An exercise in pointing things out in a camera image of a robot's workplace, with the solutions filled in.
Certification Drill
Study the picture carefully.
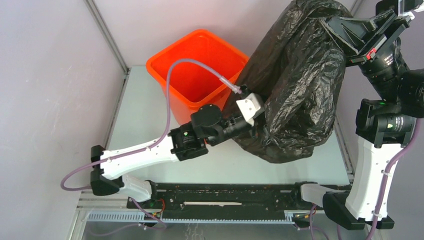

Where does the white toothed cable duct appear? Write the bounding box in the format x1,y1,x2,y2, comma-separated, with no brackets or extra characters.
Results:
86,211,294,224

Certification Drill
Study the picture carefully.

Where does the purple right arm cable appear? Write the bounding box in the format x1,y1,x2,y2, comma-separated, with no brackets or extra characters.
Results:
365,119,423,240

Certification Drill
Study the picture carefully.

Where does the aluminium frame rail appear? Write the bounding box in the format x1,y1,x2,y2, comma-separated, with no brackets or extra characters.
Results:
83,0,130,75

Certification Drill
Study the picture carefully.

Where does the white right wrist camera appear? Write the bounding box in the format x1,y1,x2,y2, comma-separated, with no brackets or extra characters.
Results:
397,0,424,15

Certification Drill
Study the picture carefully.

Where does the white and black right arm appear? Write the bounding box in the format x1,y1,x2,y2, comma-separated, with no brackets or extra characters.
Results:
290,0,424,230

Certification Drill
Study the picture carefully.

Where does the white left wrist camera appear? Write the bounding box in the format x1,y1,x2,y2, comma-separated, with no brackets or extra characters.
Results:
236,93,265,126

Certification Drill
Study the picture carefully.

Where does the black plastic trash bag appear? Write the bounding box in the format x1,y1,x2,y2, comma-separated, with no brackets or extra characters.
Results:
234,0,351,164

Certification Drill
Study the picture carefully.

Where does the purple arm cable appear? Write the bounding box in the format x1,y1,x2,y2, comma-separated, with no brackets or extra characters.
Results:
365,119,423,240
60,58,243,192

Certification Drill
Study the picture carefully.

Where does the orange plastic trash bin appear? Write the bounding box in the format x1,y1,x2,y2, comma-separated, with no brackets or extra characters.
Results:
145,29,249,125

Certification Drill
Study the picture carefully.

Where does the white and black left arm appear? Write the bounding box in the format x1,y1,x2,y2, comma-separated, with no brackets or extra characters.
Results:
90,99,264,208

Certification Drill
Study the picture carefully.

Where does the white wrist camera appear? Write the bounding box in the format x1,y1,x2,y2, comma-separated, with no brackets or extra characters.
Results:
236,93,265,126
397,0,424,15

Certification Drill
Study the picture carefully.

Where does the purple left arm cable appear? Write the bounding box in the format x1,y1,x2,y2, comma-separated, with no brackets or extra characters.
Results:
60,58,243,192

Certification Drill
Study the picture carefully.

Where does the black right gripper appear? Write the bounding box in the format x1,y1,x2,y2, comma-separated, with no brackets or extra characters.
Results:
317,8,411,103

